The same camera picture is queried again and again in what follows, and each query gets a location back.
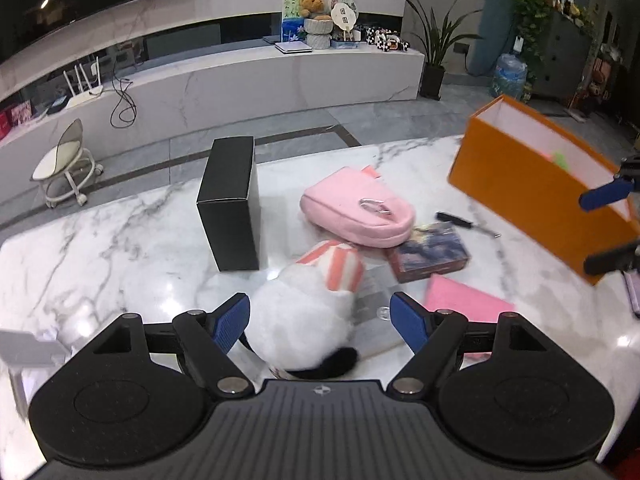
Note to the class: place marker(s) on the white router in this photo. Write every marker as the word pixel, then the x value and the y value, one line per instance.
pixel 82 95

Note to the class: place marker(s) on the woven basket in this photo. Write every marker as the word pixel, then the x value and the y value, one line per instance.
pixel 318 26
pixel 318 41

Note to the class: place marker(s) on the grey laptop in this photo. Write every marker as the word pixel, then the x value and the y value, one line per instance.
pixel 293 47

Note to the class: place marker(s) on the white folding phone stand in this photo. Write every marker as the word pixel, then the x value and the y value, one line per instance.
pixel 30 347

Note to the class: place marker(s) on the white marble media console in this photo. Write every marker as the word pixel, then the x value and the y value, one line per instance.
pixel 250 85

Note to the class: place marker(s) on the brown teddy bear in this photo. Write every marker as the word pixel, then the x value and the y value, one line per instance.
pixel 312 5

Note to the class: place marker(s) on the clear acrylic card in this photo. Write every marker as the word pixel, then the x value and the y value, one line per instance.
pixel 372 300

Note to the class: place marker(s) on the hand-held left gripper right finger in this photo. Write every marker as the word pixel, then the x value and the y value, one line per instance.
pixel 410 320

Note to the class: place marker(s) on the pink fabric pouch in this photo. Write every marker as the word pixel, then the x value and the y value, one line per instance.
pixel 350 205

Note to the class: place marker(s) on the blue water bottle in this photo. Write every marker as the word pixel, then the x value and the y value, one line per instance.
pixel 510 77

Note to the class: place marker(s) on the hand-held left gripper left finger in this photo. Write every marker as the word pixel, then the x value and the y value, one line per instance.
pixel 230 322

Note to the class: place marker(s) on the potted long leaf plant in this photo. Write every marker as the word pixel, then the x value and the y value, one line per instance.
pixel 432 80

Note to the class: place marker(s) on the grey cabinet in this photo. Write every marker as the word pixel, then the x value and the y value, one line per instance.
pixel 567 60

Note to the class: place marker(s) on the green and blue picture card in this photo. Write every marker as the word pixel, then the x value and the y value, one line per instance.
pixel 292 20

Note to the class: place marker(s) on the white plush with striped hat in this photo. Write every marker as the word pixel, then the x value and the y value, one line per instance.
pixel 305 320

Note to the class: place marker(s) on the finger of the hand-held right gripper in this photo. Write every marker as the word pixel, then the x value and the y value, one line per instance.
pixel 602 195
pixel 607 260

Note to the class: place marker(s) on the red gift box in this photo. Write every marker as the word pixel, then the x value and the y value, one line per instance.
pixel 6 125

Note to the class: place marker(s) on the bushy green plant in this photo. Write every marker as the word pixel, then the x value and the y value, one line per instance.
pixel 535 5

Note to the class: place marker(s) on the orange cardboard box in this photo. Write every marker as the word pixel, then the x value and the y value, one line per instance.
pixel 520 195

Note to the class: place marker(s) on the white rolling stool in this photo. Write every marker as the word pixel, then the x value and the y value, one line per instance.
pixel 62 152

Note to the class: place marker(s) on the wall socket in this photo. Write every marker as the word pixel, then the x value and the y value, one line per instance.
pixel 462 49

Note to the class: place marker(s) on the blue flat box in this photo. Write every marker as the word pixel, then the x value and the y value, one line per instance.
pixel 345 45

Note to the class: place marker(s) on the dark picture card box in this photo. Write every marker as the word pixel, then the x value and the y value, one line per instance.
pixel 430 252

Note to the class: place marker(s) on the round paper fan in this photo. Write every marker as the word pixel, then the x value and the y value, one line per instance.
pixel 343 14

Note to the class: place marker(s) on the lavender flat device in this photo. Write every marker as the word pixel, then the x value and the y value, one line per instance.
pixel 632 292

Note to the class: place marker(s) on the black and white checkered items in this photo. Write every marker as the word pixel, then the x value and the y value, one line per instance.
pixel 385 40

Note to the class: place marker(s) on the pink card box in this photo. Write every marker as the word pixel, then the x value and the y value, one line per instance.
pixel 21 112

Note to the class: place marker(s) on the black cardboard box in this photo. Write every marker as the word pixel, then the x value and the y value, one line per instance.
pixel 230 210

